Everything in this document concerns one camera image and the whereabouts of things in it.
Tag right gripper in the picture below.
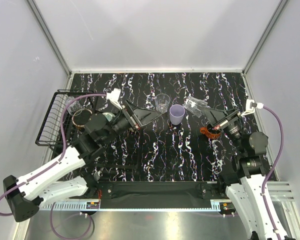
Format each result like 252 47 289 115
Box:
200 106 247 154

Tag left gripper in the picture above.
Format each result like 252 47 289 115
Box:
101 99 162 144

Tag orange black mug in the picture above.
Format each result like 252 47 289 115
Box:
200 127 221 140

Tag small clear glass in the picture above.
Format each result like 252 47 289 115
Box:
65 96 83 116
182 95 208 118

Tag green glazed ceramic mug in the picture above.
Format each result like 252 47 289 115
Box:
102 112 116 122

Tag black mug red inside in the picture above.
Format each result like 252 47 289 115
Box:
71 109 93 130

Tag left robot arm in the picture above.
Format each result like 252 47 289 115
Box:
3 100 161 223

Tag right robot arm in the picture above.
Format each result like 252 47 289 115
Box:
203 102 290 240

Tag tall clear glass tumbler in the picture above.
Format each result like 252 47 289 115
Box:
154 93 171 114

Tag lilac plastic cup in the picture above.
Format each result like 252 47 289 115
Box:
169 104 186 125

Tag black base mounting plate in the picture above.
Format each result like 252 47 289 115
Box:
97 181 230 209

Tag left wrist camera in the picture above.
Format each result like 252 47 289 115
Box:
106 88 122 110

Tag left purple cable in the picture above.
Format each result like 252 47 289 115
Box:
0 91 108 216

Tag grey cable duct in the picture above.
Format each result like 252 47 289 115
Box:
53 200 221 213

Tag black wire dish rack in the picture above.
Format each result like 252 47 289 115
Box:
34 89 143 173

